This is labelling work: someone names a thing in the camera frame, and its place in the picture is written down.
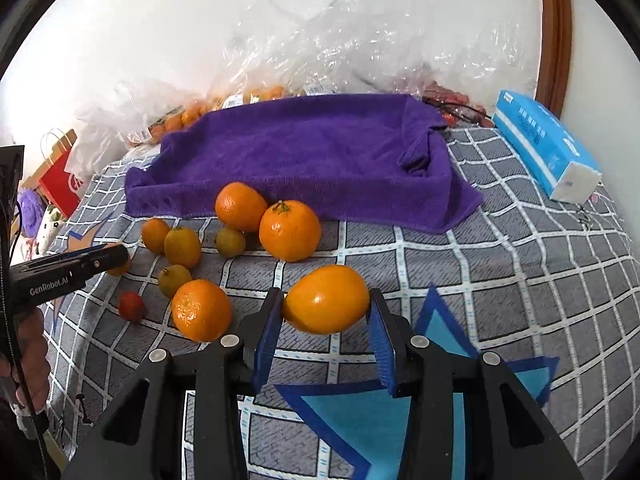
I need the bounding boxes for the small red fruit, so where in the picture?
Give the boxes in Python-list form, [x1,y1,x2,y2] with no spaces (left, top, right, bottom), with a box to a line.
[118,292,145,323]

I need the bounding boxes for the large front mandarin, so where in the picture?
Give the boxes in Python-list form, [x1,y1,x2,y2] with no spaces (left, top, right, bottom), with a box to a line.
[170,280,232,344]

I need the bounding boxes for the small orange kumquat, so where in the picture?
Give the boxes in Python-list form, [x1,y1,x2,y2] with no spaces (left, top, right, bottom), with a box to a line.
[141,218,170,255]

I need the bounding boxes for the mandarin with green stem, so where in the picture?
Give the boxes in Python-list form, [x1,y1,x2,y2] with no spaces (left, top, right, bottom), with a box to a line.
[258,200,321,262]

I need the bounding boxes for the bag of red fruits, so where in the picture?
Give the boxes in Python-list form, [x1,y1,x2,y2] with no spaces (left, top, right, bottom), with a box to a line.
[422,81,495,128]

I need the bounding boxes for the person's left hand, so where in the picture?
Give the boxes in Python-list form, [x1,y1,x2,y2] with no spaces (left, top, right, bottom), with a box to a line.
[17,308,51,412]

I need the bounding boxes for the greenish kumquat front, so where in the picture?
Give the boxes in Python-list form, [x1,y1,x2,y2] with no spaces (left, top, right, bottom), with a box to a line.
[157,264,192,299]

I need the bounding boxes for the red paper bag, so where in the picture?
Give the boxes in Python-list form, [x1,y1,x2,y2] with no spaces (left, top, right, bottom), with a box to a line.
[22,129,86,218]

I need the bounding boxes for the oval orange kumquat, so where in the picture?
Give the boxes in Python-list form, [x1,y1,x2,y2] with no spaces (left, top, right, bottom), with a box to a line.
[164,226,202,270]

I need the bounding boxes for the yellowish green kumquat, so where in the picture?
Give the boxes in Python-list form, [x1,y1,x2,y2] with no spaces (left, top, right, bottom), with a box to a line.
[214,226,246,258]

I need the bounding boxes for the mandarin beside stem mandarin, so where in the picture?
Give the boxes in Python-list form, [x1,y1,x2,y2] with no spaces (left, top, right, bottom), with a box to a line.
[215,182,268,233]

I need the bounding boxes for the patterned grey bedspread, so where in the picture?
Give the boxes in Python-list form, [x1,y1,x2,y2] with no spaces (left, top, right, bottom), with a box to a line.
[43,128,639,479]

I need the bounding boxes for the purple towel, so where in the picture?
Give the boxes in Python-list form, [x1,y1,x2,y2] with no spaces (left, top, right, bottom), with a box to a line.
[125,94,483,234]

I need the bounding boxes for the bag of small oranges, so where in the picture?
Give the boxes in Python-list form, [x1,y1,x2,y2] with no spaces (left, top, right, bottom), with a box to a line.
[120,84,291,146]

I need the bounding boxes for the blue tissue pack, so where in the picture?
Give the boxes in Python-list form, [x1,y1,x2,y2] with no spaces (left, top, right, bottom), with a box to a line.
[492,90,602,205]

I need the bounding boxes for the clear crumpled plastic bags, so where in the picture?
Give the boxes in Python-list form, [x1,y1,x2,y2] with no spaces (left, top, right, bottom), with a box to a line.
[208,0,537,108]

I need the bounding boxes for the brown wooden door frame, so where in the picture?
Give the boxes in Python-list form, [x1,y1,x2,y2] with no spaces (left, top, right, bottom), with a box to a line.
[535,0,573,117]

